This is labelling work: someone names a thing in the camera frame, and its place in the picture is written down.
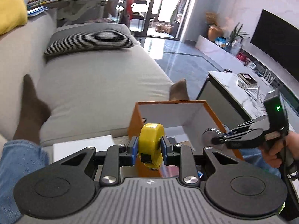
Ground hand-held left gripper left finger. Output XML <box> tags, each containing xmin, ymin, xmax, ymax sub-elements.
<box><xmin>61</xmin><ymin>136</ymin><xmax>139</xmax><ymax>187</ymax></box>

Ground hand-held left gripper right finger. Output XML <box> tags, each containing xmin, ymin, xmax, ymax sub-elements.
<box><xmin>161</xmin><ymin>136</ymin><xmax>243</xmax><ymax>187</ymax></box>

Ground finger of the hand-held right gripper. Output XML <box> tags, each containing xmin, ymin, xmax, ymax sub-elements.
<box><xmin>211</xmin><ymin>128</ymin><xmax>266</xmax><ymax>150</ymax></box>
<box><xmin>230</xmin><ymin>116</ymin><xmax>269</xmax><ymax>134</ymax></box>

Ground yellow tape measure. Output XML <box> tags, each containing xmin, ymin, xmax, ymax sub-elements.
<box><xmin>137</xmin><ymin>122</ymin><xmax>165</xmax><ymax>171</ymax></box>

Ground orange cardboard box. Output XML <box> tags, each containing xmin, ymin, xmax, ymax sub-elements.
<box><xmin>128</xmin><ymin>100</ymin><xmax>244</xmax><ymax>178</ymax></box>

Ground round metal tin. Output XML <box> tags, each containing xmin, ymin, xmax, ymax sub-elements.
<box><xmin>201</xmin><ymin>127</ymin><xmax>222</xmax><ymax>148</ymax></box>

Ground person's right hand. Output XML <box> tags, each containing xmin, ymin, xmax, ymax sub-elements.
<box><xmin>260</xmin><ymin>131</ymin><xmax>299</xmax><ymax>168</ymax></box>

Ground person's right leg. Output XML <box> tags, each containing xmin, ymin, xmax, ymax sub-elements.
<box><xmin>241</xmin><ymin>148</ymin><xmax>281</xmax><ymax>176</ymax></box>

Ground person's leg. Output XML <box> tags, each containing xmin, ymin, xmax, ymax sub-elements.
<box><xmin>0</xmin><ymin>139</ymin><xmax>50</xmax><ymax>222</ymax></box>
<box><xmin>241</xmin><ymin>148</ymin><xmax>281</xmax><ymax>176</ymax></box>

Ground white folding stand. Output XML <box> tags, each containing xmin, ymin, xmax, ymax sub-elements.
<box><xmin>245</xmin><ymin>86</ymin><xmax>261</xmax><ymax>101</ymax></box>

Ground white router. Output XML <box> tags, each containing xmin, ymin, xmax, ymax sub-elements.
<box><xmin>256</xmin><ymin>68</ymin><xmax>281</xmax><ymax>87</ymax></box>

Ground books with dark cover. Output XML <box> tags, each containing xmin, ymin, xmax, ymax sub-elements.
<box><xmin>236</xmin><ymin>73</ymin><xmax>258</xmax><ymax>89</ymax></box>

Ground marble coffee table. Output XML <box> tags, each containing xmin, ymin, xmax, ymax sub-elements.
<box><xmin>196</xmin><ymin>70</ymin><xmax>281</xmax><ymax>131</ymax></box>

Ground white flat box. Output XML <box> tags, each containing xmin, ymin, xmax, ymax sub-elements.
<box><xmin>53</xmin><ymin>135</ymin><xmax>116</xmax><ymax>162</ymax></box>

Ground brown sock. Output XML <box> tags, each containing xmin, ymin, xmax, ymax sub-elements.
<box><xmin>169</xmin><ymin>79</ymin><xmax>190</xmax><ymax>101</ymax></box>
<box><xmin>13</xmin><ymin>74</ymin><xmax>52</xmax><ymax>145</ymax></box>

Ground black television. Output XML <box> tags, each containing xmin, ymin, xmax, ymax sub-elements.
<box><xmin>250</xmin><ymin>9</ymin><xmax>299</xmax><ymax>82</ymax></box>

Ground white marble tv stand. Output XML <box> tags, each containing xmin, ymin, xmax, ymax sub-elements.
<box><xmin>195</xmin><ymin>35</ymin><xmax>299</xmax><ymax>112</ymax></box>

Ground green potted plant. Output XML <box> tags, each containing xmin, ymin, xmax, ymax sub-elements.
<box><xmin>228</xmin><ymin>22</ymin><xmax>250</xmax><ymax>52</ymax></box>

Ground brown vase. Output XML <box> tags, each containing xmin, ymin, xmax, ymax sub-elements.
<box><xmin>207</xmin><ymin>24</ymin><xmax>222</xmax><ymax>42</ymax></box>

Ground dried flowers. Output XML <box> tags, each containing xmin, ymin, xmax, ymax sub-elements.
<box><xmin>206</xmin><ymin>12</ymin><xmax>219</xmax><ymax>26</ymax></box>

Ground person's left leg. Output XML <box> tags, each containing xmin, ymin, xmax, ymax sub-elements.
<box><xmin>0</xmin><ymin>139</ymin><xmax>50</xmax><ymax>222</ymax></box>

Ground grey houndstooth cushion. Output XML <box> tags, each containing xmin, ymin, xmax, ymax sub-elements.
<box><xmin>43</xmin><ymin>23</ymin><xmax>138</xmax><ymax>57</ymax></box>

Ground pair of brown shoes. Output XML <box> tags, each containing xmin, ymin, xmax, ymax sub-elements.
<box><xmin>155</xmin><ymin>24</ymin><xmax>174</xmax><ymax>33</ymax></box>

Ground black shelf cart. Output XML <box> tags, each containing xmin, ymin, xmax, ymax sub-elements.
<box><xmin>131</xmin><ymin>0</ymin><xmax>149</xmax><ymax>33</ymax></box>

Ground red jacket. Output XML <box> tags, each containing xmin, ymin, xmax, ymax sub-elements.
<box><xmin>125</xmin><ymin>0</ymin><xmax>135</xmax><ymax>20</ymax></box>

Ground glass balcony door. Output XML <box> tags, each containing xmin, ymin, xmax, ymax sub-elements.
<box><xmin>145</xmin><ymin>0</ymin><xmax>197</xmax><ymax>39</ymax></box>

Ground grey office chair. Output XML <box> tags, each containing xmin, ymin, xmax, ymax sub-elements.
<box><xmin>109</xmin><ymin>0</ymin><xmax>125</xmax><ymax>17</ymax></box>

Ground white side table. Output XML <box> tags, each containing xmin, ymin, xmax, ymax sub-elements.
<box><xmin>50</xmin><ymin>0</ymin><xmax>119</xmax><ymax>22</ymax></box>

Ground yellow cushion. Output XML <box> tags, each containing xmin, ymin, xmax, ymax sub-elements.
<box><xmin>0</xmin><ymin>0</ymin><xmax>28</xmax><ymax>35</ymax></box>

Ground black cable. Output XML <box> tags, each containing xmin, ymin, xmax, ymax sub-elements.
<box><xmin>281</xmin><ymin>161</ymin><xmax>299</xmax><ymax>183</ymax></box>

